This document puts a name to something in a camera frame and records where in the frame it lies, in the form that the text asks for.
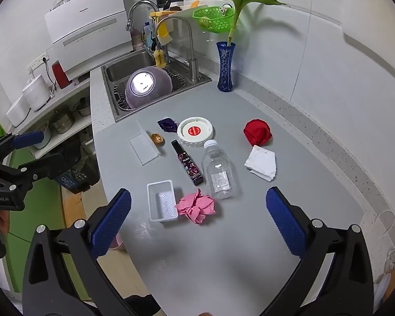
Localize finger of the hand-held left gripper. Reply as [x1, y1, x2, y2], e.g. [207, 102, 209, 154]
[0, 153, 65, 185]
[0, 131, 45, 168]

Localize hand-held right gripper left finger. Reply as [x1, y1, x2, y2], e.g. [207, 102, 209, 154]
[22, 187, 133, 316]

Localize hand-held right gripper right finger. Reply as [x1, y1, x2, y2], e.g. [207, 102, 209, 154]
[265, 186, 375, 316]

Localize white plastic tray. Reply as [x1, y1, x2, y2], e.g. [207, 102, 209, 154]
[147, 180, 179, 223]

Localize clear plastic tray lid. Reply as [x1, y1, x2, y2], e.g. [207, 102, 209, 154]
[129, 120, 161, 166]

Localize pink paper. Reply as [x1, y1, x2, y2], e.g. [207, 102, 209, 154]
[175, 189, 218, 225]

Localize clear plastic bottle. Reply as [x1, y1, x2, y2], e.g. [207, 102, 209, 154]
[201, 139, 236, 200]

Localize black floral print tube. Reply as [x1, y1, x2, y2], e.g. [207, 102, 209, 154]
[171, 140, 205, 186]

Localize person's left hand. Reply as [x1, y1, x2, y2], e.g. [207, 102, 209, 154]
[0, 209, 10, 234]

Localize white square appliance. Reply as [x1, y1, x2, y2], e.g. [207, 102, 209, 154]
[6, 95, 32, 128]

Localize large steel pot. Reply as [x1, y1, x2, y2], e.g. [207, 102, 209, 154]
[49, 110, 76, 135]

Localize white round appliance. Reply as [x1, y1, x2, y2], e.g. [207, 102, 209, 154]
[22, 74, 51, 112]

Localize white shelf unit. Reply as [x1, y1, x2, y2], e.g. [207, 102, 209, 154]
[7, 79, 96, 159]

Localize small steel pot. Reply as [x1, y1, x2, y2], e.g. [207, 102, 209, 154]
[74, 97, 92, 117]

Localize white paper napkin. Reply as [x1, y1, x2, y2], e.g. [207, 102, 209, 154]
[244, 145, 277, 182]

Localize red container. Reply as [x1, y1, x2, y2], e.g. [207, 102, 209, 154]
[52, 60, 72, 89]

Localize red crumpled paper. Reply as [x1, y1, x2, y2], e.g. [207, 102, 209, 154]
[244, 118, 272, 147]

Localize purple foil wrapper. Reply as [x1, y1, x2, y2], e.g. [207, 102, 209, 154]
[157, 117, 179, 133]

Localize clear plastic bag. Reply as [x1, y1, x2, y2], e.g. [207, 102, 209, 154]
[374, 211, 395, 303]

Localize stainless steel sink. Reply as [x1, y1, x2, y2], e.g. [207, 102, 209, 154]
[101, 50, 213, 123]

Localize white plate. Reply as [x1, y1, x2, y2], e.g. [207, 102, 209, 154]
[177, 116, 215, 148]

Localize white dishwasher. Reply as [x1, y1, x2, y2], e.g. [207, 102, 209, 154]
[44, 0, 134, 81]

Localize purple plastic bowl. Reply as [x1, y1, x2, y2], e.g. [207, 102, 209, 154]
[125, 66, 173, 108]

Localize pink soap bottle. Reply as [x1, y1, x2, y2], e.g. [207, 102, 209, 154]
[132, 28, 144, 51]

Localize blue soap bottle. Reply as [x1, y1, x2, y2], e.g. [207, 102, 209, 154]
[143, 23, 155, 45]

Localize blue glass vase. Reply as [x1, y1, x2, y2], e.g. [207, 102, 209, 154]
[216, 41, 236, 93]

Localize curved chrome faucet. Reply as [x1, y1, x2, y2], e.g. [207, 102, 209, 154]
[125, 0, 160, 53]

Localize yellow plastic rack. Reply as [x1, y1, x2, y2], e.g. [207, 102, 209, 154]
[150, 2, 198, 38]

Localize tall chrome faucet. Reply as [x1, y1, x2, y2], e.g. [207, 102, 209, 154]
[155, 16, 200, 83]

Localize green plastic basket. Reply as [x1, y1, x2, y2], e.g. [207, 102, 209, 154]
[192, 6, 236, 34]

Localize white wall socket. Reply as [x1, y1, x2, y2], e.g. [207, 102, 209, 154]
[28, 52, 50, 73]

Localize wire dish rack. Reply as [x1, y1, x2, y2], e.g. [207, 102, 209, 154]
[113, 67, 188, 111]

